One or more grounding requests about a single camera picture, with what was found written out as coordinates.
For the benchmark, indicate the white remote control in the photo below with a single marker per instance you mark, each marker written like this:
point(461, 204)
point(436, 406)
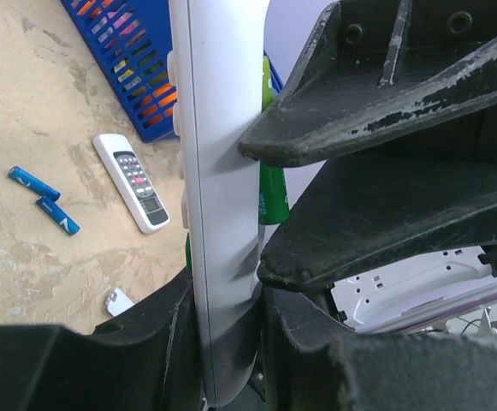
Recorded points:
point(220, 209)

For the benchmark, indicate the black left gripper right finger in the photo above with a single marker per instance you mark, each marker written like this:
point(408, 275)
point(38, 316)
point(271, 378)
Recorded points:
point(311, 362)

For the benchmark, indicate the grey buttoned remote control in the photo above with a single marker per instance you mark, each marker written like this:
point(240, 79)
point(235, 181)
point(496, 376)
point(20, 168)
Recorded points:
point(132, 182)

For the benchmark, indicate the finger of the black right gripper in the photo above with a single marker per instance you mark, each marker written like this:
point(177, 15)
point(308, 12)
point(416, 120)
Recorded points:
point(360, 213)

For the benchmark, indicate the blue battery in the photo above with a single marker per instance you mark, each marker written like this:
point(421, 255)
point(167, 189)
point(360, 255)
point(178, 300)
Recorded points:
point(58, 215)
point(27, 180)

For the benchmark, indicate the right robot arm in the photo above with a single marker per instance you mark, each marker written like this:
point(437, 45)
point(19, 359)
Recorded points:
point(422, 288)

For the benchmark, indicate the white battery cover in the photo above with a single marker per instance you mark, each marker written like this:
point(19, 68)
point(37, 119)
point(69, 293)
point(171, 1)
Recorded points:
point(117, 302)

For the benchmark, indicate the blue plastic basket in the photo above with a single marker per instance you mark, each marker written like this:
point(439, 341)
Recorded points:
point(124, 64)

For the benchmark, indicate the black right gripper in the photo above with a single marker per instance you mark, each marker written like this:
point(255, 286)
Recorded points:
point(388, 60)

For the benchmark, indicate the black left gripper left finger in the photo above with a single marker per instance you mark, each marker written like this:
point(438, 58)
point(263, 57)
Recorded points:
point(146, 358)

